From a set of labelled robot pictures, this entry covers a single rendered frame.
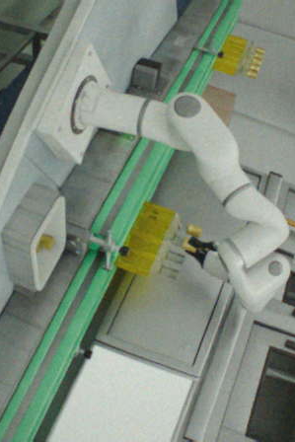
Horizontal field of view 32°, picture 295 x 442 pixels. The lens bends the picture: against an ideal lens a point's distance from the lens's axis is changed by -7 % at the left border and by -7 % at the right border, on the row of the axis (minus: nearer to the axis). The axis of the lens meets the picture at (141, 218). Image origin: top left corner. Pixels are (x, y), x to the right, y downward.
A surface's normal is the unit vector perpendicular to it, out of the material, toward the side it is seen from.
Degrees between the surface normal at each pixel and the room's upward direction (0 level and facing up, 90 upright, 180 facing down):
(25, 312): 90
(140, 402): 90
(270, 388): 90
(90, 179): 90
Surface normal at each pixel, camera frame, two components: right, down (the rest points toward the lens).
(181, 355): 0.11, -0.61
